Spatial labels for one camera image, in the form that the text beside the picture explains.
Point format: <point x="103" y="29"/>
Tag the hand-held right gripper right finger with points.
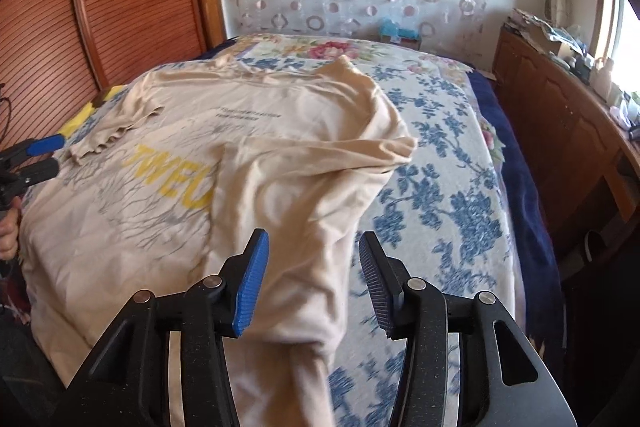
<point x="375" y="282"/>

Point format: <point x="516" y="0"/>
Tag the pile of papers and bags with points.
<point x="537" y="29"/>

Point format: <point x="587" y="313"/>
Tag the blue tissue box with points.
<point x="395" y="33"/>

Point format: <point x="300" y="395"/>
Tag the wooden cabinet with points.
<point x="560" y="107"/>

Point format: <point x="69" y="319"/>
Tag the blue floral bedsheet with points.
<point x="440" y="207"/>

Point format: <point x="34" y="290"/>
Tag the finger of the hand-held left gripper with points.
<point x="35" y="171"/>
<point x="45" y="146"/>

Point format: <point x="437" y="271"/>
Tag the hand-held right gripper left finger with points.
<point x="252" y="277"/>

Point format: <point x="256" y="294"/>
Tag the yellow cloth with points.
<point x="107" y="96"/>

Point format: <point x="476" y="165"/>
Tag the window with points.
<point x="622" y="32"/>

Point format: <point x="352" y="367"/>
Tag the white bottle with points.
<point x="603" y="77"/>

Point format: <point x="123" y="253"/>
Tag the beige printed t-shirt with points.
<point x="280" y="187"/>

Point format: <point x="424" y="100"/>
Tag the navy blue blanket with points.
<point x="525" y="192"/>

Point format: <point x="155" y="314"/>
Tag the person's left hand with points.
<point x="7" y="232"/>

